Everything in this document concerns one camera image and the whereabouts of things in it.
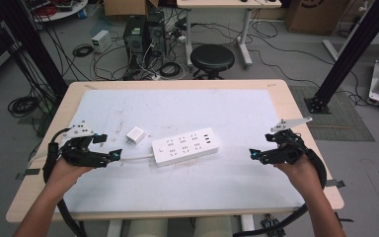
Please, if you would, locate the grey tape strip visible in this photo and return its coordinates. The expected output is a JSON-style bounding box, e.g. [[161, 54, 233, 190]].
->
[[15, 168, 41, 181], [324, 179, 346, 189]]

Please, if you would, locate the white table mat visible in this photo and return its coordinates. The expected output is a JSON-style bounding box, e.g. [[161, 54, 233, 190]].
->
[[56, 88, 306, 214]]

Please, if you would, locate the black computer tower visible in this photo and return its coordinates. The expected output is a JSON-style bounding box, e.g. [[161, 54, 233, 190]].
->
[[122, 15, 148, 69], [145, 10, 168, 57]]

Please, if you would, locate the grey floor mat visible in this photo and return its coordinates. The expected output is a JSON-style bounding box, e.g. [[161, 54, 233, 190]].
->
[[289, 85, 376, 143]]

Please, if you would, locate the white power strip cable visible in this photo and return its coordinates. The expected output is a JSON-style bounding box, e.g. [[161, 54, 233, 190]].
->
[[119, 153, 155, 162]]

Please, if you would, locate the person's left hand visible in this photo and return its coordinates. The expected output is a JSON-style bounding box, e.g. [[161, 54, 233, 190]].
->
[[44, 157, 95, 198]]

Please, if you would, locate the white charger adapter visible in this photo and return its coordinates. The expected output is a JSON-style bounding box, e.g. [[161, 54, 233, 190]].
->
[[125, 126, 146, 145]]

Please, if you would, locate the small black electronics module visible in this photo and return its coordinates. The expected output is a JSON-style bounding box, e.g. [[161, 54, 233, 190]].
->
[[260, 214, 286, 237]]

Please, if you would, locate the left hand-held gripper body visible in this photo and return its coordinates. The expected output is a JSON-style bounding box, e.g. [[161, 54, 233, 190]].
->
[[58, 119, 113, 170]]

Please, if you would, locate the white desk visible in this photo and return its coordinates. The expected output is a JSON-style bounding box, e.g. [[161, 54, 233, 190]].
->
[[176, 0, 282, 69]]

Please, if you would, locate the wooden table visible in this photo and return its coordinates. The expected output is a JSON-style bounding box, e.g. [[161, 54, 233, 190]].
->
[[5, 78, 345, 225]]

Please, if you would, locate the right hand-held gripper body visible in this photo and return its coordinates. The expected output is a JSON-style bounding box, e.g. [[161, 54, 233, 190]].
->
[[265, 116, 314, 166]]

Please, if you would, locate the black sleeved gripper cable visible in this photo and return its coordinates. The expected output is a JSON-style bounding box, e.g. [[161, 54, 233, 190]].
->
[[232, 147, 328, 237], [41, 127, 88, 237]]

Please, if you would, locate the coiled black cable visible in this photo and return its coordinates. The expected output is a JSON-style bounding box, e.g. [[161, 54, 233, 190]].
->
[[7, 95, 40, 119], [71, 43, 95, 58], [159, 61, 183, 79]]

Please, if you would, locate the black metal post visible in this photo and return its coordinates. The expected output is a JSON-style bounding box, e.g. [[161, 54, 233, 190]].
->
[[0, 0, 69, 98], [303, 0, 379, 116]]

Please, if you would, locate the large cardboard box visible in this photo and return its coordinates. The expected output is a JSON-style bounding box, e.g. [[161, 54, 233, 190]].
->
[[283, 0, 352, 37]]

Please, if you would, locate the round white table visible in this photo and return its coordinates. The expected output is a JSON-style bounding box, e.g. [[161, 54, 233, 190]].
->
[[22, 0, 89, 23]]

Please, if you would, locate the black round stool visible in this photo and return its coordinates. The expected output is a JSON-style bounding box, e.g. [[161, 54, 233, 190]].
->
[[189, 43, 236, 80]]

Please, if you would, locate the white power supply box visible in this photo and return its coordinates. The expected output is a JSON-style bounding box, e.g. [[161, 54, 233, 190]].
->
[[91, 30, 114, 54]]

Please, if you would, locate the person's right hand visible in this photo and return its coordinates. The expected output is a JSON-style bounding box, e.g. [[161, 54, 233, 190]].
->
[[273, 153, 322, 198]]

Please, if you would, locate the white power strip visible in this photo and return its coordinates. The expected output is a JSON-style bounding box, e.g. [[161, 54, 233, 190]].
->
[[151, 126, 220, 168]]

